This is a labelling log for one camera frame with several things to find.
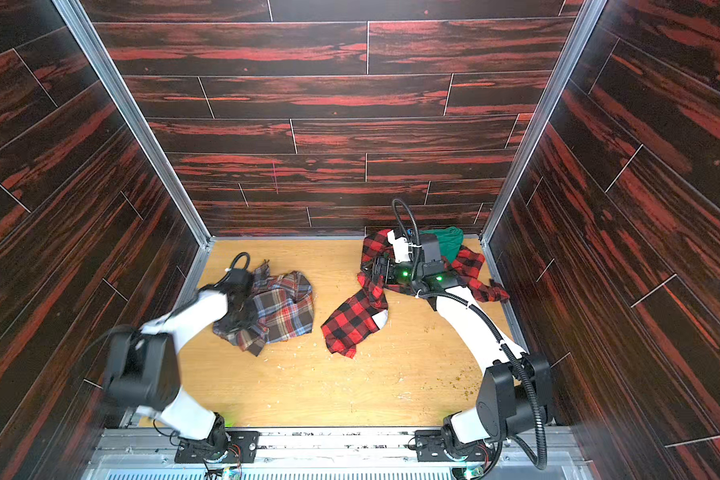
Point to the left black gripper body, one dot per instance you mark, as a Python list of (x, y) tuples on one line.
[(240, 309)]

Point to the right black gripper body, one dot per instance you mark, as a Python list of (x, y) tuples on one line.
[(381, 267)]

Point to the brown multicolour plaid shirt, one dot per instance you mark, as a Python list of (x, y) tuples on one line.
[(276, 308)]

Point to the red black plaid shirt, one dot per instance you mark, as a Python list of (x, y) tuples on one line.
[(366, 311)]

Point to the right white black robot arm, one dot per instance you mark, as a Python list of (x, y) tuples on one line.
[(513, 401)]

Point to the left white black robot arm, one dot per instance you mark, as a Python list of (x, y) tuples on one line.
[(142, 369)]

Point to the green cloth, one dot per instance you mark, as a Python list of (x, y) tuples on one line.
[(450, 241)]

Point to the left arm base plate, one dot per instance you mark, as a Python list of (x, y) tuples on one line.
[(235, 446)]

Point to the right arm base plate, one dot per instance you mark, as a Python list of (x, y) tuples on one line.
[(431, 445)]

